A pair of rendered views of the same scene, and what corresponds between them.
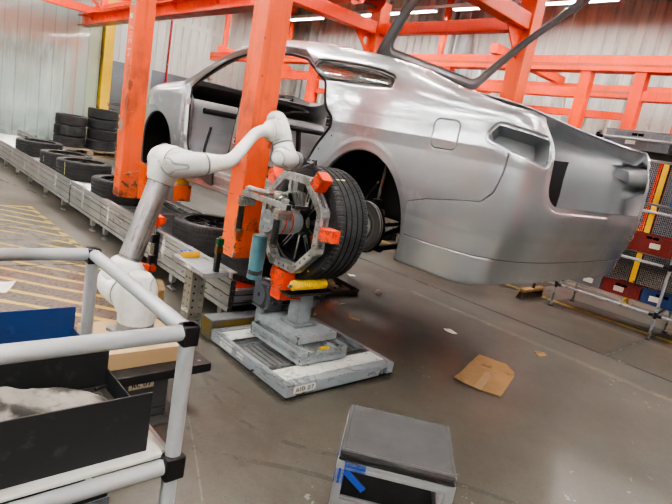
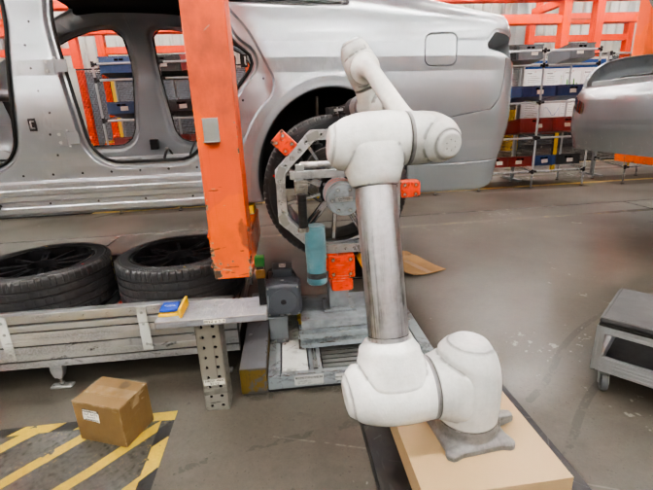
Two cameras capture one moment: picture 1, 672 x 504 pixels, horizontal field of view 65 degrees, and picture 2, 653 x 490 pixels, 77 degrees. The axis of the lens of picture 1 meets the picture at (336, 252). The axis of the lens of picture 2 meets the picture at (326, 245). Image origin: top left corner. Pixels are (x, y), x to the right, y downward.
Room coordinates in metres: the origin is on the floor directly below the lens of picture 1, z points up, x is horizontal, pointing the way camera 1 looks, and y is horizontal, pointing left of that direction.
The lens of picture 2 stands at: (1.85, 1.71, 1.18)
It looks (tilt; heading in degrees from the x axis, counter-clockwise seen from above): 18 degrees down; 309
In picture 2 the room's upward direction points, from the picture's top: 2 degrees counter-clockwise
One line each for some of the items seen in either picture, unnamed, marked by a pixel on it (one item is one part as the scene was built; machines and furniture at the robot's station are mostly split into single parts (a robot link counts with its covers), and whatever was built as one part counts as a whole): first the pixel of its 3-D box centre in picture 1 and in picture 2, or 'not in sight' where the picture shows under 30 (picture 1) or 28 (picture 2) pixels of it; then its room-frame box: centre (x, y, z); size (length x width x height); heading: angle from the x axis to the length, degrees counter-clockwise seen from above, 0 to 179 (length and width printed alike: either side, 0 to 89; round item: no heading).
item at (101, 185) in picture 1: (123, 190); not in sight; (5.78, 2.46, 0.39); 0.66 x 0.66 x 0.24
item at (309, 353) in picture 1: (298, 338); (344, 320); (3.02, 0.13, 0.13); 0.50 x 0.36 x 0.10; 44
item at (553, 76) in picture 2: not in sight; (559, 117); (3.23, -6.21, 0.98); 1.50 x 0.50 x 1.95; 45
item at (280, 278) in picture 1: (287, 283); (339, 267); (2.96, 0.25, 0.48); 0.16 x 0.12 x 0.17; 134
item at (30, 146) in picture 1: (39, 148); not in sight; (8.37, 4.96, 0.39); 0.66 x 0.66 x 0.24
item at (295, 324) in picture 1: (300, 307); (337, 288); (3.05, 0.15, 0.32); 0.40 x 0.30 x 0.28; 44
